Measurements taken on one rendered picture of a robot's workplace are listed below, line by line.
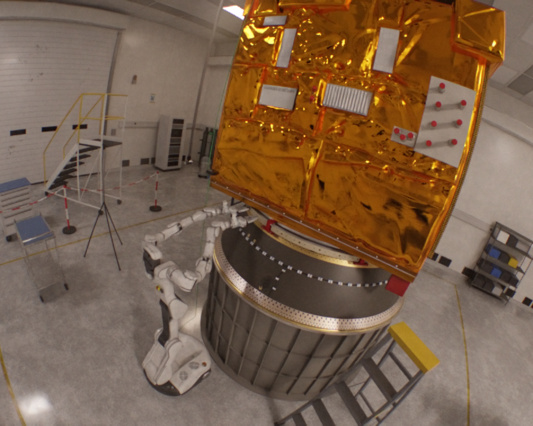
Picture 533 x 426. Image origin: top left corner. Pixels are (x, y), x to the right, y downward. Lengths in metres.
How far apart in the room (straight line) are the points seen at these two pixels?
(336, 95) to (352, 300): 1.50
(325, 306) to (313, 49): 1.87
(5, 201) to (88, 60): 4.84
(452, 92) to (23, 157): 8.50
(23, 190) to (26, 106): 3.37
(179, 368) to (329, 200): 1.99
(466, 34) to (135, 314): 4.07
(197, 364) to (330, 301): 1.37
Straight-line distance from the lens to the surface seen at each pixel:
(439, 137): 1.56
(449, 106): 1.60
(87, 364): 3.04
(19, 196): 5.16
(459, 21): 1.78
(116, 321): 3.34
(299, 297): 1.90
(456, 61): 1.74
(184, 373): 2.50
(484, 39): 1.75
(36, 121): 8.03
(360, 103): 1.69
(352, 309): 2.03
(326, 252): 1.81
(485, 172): 7.42
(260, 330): 2.16
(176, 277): 1.48
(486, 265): 7.47
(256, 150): 1.96
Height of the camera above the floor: 2.50
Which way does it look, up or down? 22 degrees down
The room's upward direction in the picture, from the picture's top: 13 degrees clockwise
